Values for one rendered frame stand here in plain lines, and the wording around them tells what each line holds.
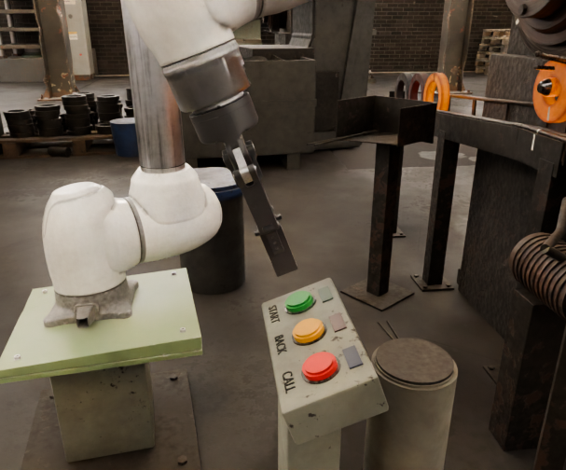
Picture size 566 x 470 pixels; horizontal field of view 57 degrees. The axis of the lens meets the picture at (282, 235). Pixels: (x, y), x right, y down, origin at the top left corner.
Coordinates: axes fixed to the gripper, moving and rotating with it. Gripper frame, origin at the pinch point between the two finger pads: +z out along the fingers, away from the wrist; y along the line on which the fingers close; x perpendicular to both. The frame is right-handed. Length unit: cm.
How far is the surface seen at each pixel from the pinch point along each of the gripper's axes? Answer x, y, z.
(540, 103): -73, 64, 17
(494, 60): -84, 105, 13
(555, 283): -47, 21, 38
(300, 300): -0.2, -0.7, 8.1
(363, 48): -104, 353, 27
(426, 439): -9.4, -9.1, 31.0
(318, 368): 0.2, -15.9, 8.2
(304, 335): 0.7, -8.8, 8.1
